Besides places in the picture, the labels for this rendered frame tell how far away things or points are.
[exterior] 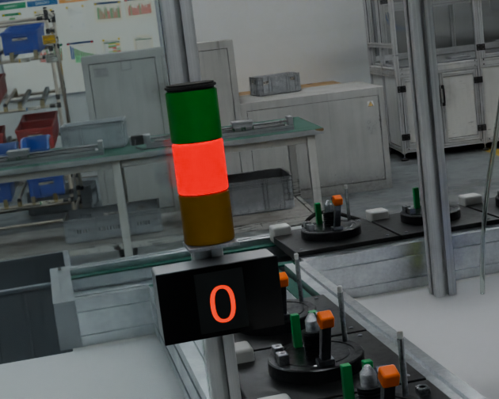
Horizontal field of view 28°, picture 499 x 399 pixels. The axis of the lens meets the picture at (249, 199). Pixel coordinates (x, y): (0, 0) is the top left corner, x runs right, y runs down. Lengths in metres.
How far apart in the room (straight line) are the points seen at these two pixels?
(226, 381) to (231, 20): 10.38
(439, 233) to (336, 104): 6.18
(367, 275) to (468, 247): 0.24
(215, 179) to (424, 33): 1.17
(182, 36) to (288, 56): 10.44
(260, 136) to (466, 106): 4.37
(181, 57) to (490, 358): 0.96
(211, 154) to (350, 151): 7.38
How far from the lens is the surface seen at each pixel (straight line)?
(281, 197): 6.35
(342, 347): 1.47
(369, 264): 2.17
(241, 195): 6.31
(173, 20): 0.98
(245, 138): 5.89
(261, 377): 1.44
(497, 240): 2.28
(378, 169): 8.38
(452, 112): 9.95
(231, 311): 0.97
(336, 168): 8.31
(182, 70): 0.99
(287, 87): 8.82
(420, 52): 2.05
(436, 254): 2.11
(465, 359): 1.77
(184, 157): 0.95
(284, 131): 6.00
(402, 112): 9.80
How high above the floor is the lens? 1.46
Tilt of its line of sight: 10 degrees down
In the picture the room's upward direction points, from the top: 7 degrees counter-clockwise
